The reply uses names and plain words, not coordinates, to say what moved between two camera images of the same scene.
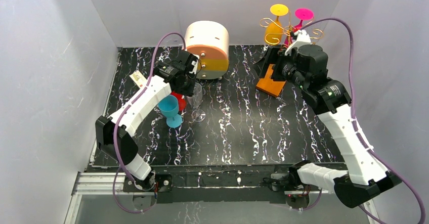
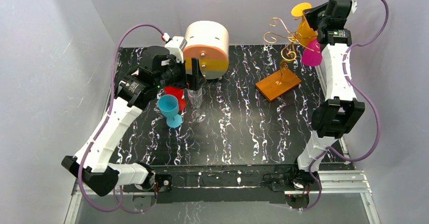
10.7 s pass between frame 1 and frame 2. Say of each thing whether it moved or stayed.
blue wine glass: stayed
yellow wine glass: moved
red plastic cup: stayed
